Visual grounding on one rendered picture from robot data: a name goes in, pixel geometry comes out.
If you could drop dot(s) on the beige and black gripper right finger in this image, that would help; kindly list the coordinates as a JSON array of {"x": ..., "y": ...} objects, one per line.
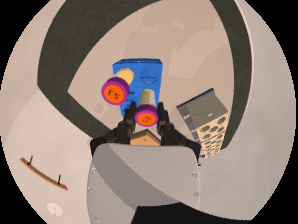
[{"x": 170, "y": 136}]

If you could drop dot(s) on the blue tube rack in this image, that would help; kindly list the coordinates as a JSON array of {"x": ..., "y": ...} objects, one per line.
[{"x": 148, "y": 75}]

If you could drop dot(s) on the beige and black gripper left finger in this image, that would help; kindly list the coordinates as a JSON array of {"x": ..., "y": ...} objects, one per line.
[{"x": 121, "y": 133}]

